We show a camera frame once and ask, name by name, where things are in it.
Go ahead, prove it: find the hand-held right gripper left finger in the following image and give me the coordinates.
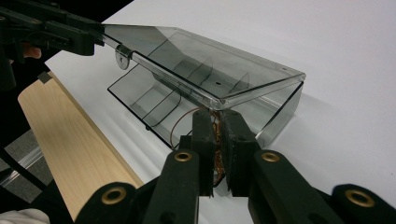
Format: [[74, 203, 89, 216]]
[[178, 108, 217, 198]]

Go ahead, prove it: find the copper wire bundle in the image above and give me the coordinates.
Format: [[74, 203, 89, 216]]
[[169, 106, 227, 189]]

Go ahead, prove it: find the aluminium floor rail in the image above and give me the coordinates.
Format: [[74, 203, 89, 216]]
[[0, 145, 43, 189]]

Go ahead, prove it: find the white cloth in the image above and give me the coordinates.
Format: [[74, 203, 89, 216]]
[[0, 208, 51, 224]]

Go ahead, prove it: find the white board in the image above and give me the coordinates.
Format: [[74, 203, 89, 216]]
[[45, 0, 396, 224]]

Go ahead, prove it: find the clear plastic compartment box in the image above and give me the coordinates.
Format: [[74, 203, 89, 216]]
[[102, 23, 306, 151]]

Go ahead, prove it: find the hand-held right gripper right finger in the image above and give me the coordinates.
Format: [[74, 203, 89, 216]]
[[219, 109, 262, 198]]

